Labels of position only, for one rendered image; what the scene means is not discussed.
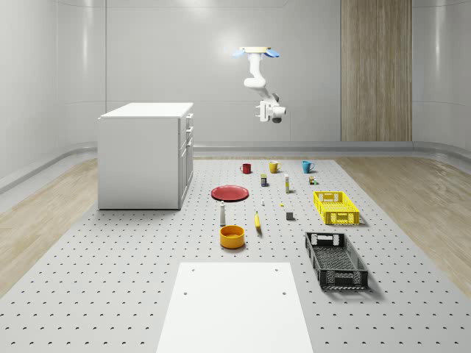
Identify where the yellow basket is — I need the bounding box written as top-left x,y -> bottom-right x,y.
313,190 -> 361,226

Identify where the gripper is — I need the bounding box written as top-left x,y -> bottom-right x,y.
254,100 -> 272,123

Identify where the white cabinet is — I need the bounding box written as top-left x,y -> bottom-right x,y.
97,102 -> 195,211

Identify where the white board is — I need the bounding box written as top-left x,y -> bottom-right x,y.
156,262 -> 314,353

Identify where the yellow bowl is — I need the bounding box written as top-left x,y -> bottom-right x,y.
219,224 -> 246,250

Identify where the red plate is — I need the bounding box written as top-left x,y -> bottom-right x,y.
210,185 -> 250,202

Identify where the dark grey basket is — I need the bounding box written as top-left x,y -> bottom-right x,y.
304,232 -> 370,291

